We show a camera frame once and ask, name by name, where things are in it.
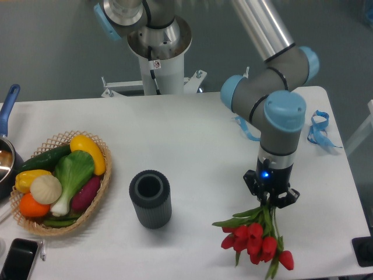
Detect cream steamed bun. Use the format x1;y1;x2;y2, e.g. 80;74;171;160
30;175;62;205

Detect green cucumber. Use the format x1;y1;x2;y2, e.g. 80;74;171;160
18;145;71;173

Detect purple sweet potato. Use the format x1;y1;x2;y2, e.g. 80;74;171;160
71;176;101;213

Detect white chair frame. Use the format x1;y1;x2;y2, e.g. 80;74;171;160
344;100;372;157

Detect green bok choy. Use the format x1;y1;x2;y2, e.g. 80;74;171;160
51;150;94;217

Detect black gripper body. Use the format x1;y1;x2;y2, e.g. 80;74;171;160
256;147;295;196

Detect tangled blue ribbon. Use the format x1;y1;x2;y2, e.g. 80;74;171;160
307;110;342;148

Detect orange fruit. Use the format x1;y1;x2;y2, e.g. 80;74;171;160
19;193;50;218

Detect yellow bell pepper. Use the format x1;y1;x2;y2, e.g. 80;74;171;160
15;169;52;194

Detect dark grey ribbed vase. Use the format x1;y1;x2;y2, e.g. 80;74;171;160
129;170;172;229

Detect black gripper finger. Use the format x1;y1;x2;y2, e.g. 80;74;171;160
243;170;267;204
271;188;300;208

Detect blue handled saucepan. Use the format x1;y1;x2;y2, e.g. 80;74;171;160
1;84;23;200

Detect black smartphone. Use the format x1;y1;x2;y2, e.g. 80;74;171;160
1;238;39;280

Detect green pea pods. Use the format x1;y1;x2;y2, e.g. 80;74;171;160
42;214;81;228

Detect clear pen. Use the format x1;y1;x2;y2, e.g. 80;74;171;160
40;239;47;261

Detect curled blue ribbon strip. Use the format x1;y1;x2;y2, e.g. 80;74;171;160
233;116;261;142

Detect yellow squash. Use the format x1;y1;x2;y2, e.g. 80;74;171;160
69;134;106;176

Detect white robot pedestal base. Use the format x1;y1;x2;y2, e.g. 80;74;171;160
101;50;207;98

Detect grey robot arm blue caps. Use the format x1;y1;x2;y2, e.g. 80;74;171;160
94;1;319;208

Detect red tulip bouquet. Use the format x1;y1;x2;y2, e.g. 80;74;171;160
212;204;294;279

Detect black device at table edge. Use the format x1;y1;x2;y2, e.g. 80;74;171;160
351;236;372;267

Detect woven wicker basket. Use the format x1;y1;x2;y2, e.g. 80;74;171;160
9;131;112;236

